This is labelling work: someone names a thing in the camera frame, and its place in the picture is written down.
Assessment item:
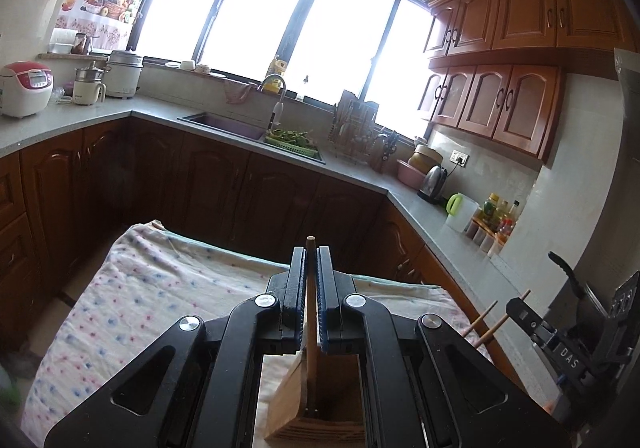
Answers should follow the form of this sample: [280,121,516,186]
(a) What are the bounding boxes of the lower wooden cabinets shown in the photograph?
[0,114,526,389]

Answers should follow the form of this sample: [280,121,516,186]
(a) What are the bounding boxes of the green vegetables basket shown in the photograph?
[264,129,320,159]

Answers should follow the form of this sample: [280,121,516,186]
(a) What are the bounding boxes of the dish drying rack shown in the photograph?
[328,90,399,173]

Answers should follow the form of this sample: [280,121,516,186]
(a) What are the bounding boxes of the floral white tablecloth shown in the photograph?
[19,219,494,448]

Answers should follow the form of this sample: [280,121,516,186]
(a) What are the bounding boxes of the wooden chopstick pair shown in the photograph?
[473,314,509,348]
[461,300,498,338]

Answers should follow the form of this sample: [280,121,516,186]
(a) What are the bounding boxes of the red white rice cooker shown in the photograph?
[0,60,53,119]

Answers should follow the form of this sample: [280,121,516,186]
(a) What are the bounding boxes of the white pot cooker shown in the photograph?
[103,50,143,98]

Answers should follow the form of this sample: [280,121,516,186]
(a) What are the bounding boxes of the upper wooden cabinets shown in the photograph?
[424,0,639,161]

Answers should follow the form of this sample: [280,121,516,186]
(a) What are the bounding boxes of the black frying pan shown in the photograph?
[548,251,608,328]

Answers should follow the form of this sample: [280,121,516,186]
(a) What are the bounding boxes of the sink faucet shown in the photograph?
[257,73,289,132]

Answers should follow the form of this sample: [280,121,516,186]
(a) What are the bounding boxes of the green handled white jug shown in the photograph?
[445,193,480,233]

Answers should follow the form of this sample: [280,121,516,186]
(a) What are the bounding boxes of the spice jar rack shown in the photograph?
[464,193,522,257]

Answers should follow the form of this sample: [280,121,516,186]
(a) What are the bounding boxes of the wooden utensil holder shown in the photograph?
[265,350,364,445]

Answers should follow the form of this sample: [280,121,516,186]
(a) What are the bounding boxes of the wooden cabinets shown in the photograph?
[424,0,639,161]
[0,114,526,389]

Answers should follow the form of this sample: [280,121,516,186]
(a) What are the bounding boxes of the pink basin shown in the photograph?
[396,159,425,190]

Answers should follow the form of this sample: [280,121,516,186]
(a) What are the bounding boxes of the wooden chopstick group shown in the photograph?
[306,236,318,414]

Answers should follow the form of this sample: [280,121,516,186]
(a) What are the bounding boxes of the yellow bottle on sill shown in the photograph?
[262,55,288,94]

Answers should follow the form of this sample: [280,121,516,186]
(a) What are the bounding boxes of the electric kettle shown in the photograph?
[418,164,448,205]

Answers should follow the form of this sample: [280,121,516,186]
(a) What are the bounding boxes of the wall power socket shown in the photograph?
[449,150,470,168]

